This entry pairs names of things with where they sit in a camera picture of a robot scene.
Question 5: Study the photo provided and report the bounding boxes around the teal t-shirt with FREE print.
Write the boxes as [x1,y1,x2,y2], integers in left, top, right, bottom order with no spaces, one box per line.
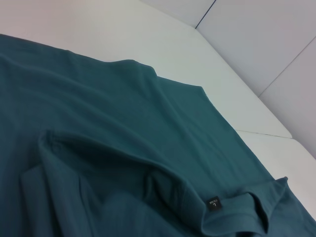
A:
[0,33,316,237]

